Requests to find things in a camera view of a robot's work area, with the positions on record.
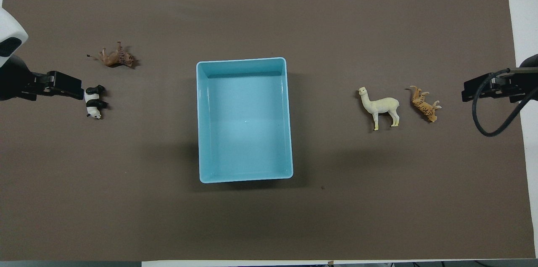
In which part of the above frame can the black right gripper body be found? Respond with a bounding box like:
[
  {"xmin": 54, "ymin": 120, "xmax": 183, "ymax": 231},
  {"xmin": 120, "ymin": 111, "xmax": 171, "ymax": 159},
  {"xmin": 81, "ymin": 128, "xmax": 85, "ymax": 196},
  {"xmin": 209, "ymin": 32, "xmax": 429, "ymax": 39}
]
[{"xmin": 490, "ymin": 54, "xmax": 538, "ymax": 103}]

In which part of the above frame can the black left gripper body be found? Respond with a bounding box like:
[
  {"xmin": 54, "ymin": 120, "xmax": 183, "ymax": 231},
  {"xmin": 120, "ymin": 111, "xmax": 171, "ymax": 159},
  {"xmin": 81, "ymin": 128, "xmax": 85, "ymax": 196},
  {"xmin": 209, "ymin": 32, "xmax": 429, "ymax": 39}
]
[{"xmin": 0, "ymin": 55, "xmax": 55, "ymax": 102}]

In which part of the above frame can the black and white panda toy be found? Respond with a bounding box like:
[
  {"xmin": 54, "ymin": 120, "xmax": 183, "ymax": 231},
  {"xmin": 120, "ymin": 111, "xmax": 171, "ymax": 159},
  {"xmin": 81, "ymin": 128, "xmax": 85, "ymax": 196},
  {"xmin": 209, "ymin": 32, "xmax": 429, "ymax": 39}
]
[{"xmin": 84, "ymin": 85, "xmax": 109, "ymax": 120}]

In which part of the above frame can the brown lion toy figure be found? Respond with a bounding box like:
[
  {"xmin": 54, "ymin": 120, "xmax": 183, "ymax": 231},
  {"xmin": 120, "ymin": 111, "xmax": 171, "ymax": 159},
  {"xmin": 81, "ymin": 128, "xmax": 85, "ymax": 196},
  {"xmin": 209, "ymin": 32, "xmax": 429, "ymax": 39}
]
[{"xmin": 86, "ymin": 40, "xmax": 137, "ymax": 69}]

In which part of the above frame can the orange striped tiger toy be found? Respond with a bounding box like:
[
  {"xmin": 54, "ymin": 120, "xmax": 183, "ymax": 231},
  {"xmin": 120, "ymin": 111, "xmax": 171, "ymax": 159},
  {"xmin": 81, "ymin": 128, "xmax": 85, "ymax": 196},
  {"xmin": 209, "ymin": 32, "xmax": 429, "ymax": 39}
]
[{"xmin": 406, "ymin": 85, "xmax": 443, "ymax": 123}]

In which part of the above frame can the cream alpaca toy figure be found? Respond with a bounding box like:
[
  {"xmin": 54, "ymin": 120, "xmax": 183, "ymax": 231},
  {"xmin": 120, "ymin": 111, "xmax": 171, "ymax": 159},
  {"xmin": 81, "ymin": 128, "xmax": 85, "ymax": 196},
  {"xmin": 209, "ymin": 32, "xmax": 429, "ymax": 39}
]
[{"xmin": 358, "ymin": 86, "xmax": 401, "ymax": 132}]

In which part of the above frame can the light blue plastic storage box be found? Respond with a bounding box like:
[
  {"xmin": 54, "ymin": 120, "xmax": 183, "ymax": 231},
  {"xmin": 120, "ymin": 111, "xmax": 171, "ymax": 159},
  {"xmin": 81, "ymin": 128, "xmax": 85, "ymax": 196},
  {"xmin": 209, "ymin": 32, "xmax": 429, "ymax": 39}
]
[{"xmin": 196, "ymin": 57, "xmax": 294, "ymax": 184}]

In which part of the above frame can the brown paper table mat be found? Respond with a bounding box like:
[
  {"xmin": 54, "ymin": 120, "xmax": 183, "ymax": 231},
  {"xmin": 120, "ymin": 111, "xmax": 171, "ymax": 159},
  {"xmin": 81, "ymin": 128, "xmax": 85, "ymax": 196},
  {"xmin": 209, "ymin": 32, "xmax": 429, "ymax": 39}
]
[{"xmin": 0, "ymin": 0, "xmax": 536, "ymax": 261}]

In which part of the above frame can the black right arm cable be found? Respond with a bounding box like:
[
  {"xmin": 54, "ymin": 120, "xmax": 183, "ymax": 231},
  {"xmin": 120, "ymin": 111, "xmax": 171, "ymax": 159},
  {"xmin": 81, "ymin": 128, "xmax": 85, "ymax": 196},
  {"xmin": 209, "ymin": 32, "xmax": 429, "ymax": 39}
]
[{"xmin": 472, "ymin": 67, "xmax": 538, "ymax": 137}]

